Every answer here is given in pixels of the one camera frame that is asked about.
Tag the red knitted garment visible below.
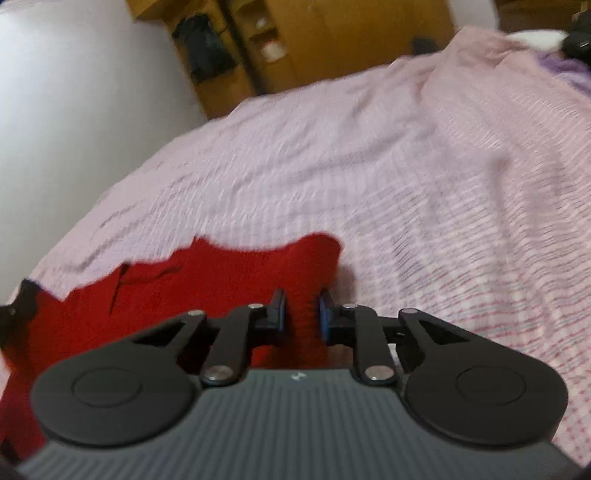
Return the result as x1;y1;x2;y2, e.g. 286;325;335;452
0;233;345;464

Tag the black hanging bag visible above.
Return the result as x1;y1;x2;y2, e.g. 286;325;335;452
172;14;232;85

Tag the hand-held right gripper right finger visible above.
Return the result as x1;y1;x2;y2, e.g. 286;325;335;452
318;288;474;387

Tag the pink textured bedspread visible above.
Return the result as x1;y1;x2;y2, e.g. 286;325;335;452
0;25;591;467

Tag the dark object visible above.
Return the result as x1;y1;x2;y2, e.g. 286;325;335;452
562;11;591;60

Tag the purple cloth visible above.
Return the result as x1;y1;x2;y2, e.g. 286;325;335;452
534;51;591;95

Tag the wooden wardrobe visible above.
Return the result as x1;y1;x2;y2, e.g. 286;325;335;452
124;0;467;121

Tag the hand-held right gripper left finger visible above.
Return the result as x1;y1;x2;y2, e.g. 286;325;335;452
131;288;290;387

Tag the wooden headboard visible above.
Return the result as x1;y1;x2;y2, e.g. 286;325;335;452
495;0;583;33

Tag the white pillow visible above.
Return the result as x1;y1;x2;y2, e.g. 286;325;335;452
507;30;571;52

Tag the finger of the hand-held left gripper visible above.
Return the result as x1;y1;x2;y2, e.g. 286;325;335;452
0;279;43;348

